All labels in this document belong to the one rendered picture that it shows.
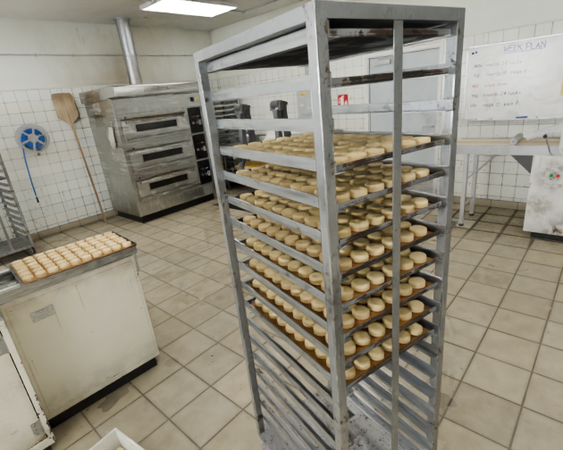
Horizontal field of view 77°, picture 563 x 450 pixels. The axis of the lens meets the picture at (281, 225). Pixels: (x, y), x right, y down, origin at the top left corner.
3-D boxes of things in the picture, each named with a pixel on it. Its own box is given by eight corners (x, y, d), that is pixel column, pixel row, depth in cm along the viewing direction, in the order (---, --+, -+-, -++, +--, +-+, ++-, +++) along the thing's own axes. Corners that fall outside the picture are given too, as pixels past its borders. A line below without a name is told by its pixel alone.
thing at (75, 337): (50, 433, 202) (-10, 296, 171) (36, 403, 225) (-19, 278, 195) (163, 363, 247) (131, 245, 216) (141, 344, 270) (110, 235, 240)
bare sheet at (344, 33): (210, 71, 118) (209, 66, 118) (306, 65, 138) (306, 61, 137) (329, 37, 70) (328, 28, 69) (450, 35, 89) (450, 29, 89)
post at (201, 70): (257, 434, 174) (192, 53, 116) (263, 430, 176) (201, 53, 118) (260, 438, 172) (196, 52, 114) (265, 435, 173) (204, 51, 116)
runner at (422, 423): (321, 348, 185) (320, 344, 184) (324, 345, 187) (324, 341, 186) (429, 436, 134) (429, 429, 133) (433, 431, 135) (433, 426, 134)
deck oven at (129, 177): (147, 227, 538) (113, 85, 469) (113, 216, 616) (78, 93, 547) (226, 199, 644) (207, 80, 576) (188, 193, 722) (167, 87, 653)
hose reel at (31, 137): (65, 195, 558) (41, 121, 521) (69, 195, 547) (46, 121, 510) (35, 202, 530) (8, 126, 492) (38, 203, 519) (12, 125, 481)
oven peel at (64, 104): (96, 226, 571) (50, 93, 519) (96, 226, 574) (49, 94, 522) (114, 220, 591) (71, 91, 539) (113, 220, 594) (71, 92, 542)
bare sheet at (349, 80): (214, 100, 121) (214, 95, 121) (308, 90, 141) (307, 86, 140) (331, 86, 73) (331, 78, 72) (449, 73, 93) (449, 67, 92)
